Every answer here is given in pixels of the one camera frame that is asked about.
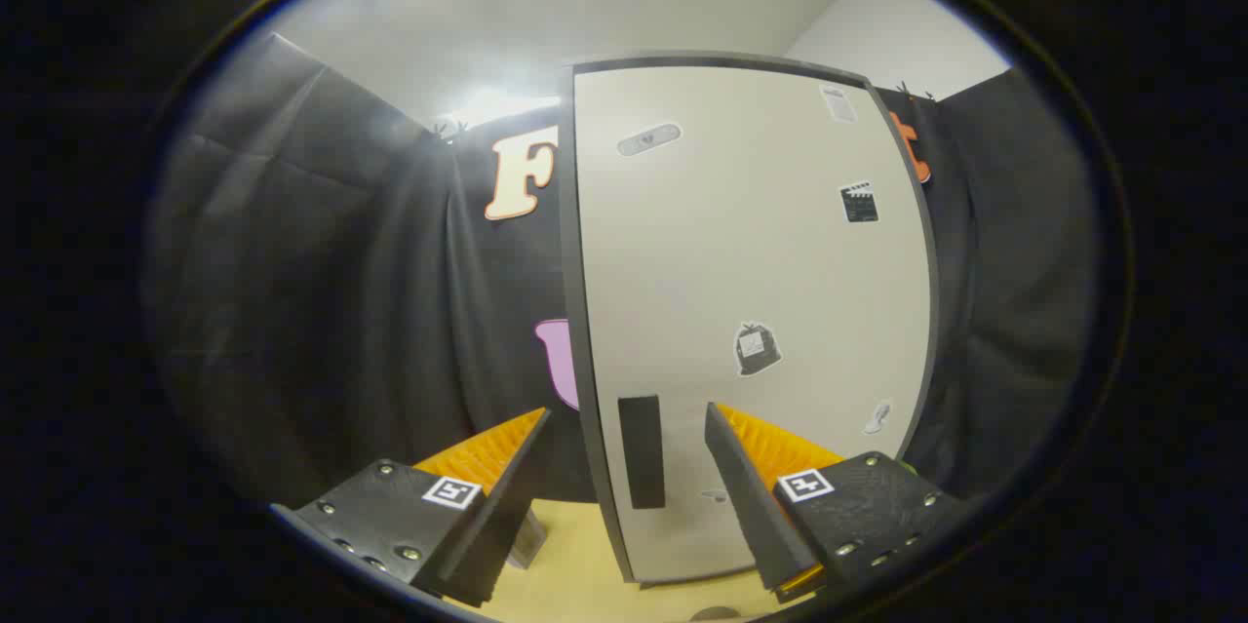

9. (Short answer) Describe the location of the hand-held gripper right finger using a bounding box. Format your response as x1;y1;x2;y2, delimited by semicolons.
704;401;966;604

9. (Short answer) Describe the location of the black backdrop cloth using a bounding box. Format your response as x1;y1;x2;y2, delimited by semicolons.
146;33;1103;517

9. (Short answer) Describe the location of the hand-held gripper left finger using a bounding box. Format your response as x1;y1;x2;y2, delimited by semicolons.
271;407;552;609

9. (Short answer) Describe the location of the black door handle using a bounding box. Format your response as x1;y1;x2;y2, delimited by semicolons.
617;395;667;511

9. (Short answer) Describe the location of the white shoe cabinet door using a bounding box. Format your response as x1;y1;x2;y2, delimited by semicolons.
573;65;932;585

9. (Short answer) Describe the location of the grey shoe cabinet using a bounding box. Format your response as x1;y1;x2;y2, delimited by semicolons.
558;51;942;590

